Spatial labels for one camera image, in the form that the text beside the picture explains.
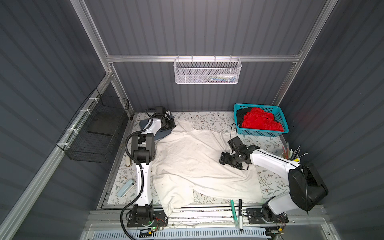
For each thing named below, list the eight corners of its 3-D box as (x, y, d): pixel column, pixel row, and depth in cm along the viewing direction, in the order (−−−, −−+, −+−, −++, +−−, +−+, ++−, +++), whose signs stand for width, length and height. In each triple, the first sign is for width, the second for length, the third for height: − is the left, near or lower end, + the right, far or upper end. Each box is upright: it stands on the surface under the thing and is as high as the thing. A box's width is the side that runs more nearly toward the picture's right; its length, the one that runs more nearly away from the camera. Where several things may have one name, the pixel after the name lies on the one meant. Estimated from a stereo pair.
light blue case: (118, 195, 83) (114, 193, 79) (134, 180, 88) (131, 178, 84) (121, 199, 81) (117, 196, 78) (137, 184, 87) (134, 181, 83)
